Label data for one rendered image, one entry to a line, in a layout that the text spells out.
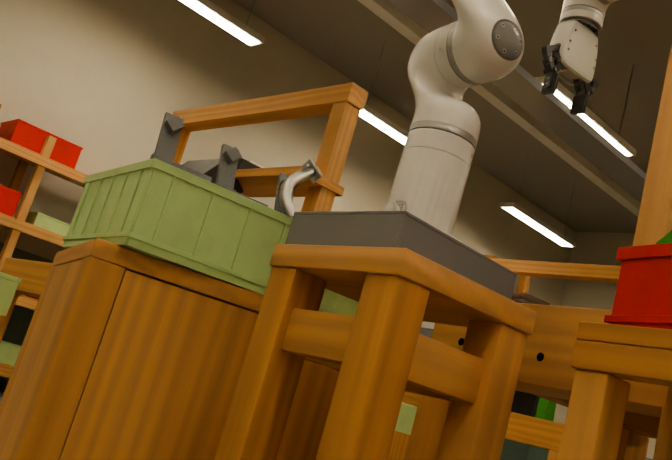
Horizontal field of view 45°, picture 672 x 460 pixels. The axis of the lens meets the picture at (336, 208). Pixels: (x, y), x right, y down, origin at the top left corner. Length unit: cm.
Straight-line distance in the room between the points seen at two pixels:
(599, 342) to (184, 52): 803
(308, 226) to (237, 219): 28
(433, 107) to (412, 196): 16
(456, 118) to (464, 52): 12
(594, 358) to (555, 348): 46
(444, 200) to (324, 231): 20
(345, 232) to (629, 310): 45
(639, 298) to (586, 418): 17
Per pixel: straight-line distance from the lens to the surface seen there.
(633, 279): 113
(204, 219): 158
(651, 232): 225
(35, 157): 734
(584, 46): 169
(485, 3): 144
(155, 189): 155
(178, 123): 192
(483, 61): 141
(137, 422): 158
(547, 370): 152
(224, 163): 197
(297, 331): 130
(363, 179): 1036
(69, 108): 820
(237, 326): 162
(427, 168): 135
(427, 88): 146
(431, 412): 169
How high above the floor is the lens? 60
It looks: 14 degrees up
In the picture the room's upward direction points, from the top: 16 degrees clockwise
